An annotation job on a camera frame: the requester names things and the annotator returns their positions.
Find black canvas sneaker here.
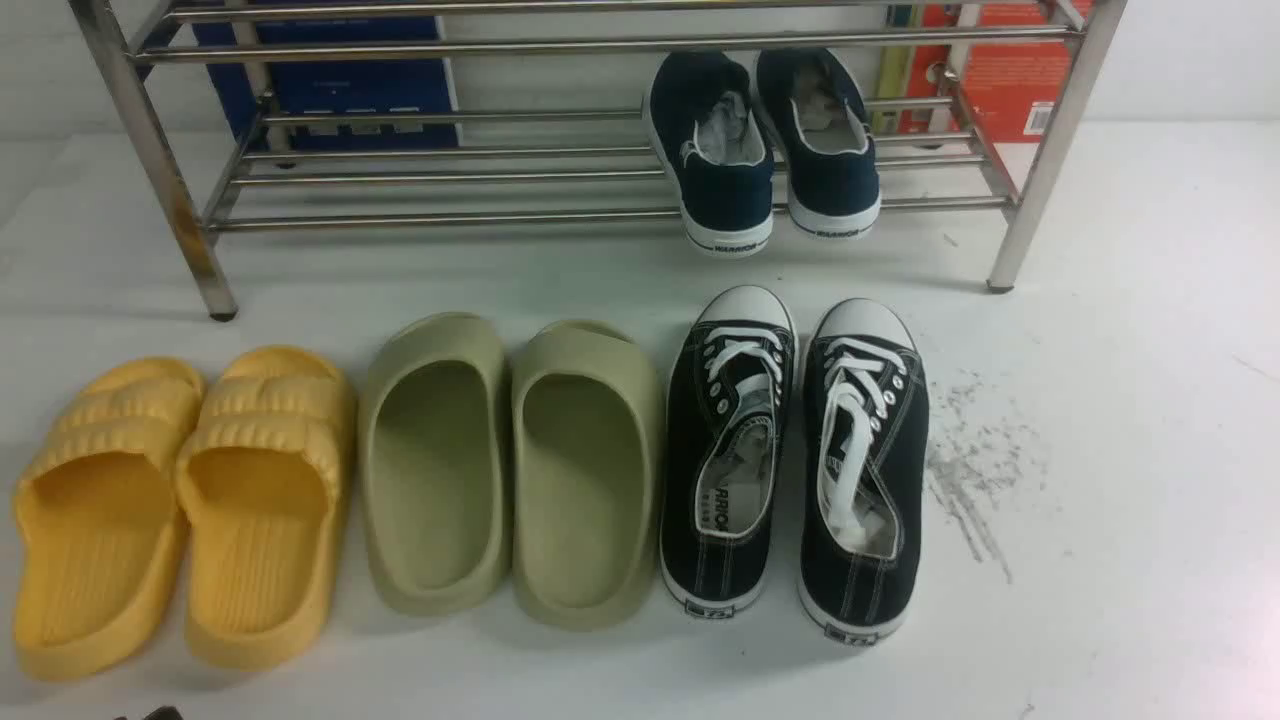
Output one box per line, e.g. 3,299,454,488
797,299,931,648
659,284,800,620

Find right navy canvas shoe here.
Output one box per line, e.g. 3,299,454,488
755,47,882,241

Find navy canvas shoe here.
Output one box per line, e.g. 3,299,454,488
641,51,774,259
755,47,882,241

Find left navy canvas shoe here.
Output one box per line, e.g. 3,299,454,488
641,51,774,259

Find stainless steel shoe rack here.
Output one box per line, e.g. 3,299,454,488
69,1,1126,322

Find right olive green slipper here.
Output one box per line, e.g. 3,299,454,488
511,319,666,632

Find olive green slipper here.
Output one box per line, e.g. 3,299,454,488
511,319,666,632
358,313,512,616

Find left olive green slipper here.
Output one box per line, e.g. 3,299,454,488
358,313,512,616

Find right yellow rubber slipper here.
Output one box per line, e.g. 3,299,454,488
175,345,356,671

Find yellow rubber slipper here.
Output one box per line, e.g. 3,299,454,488
13,356,206,682
175,345,356,671

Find blue cardboard box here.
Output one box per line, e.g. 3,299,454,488
253,15,461,152

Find red cardboard box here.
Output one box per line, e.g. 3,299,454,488
877,1,1070,143

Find left yellow rubber slipper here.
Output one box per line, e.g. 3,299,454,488
13,356,206,682

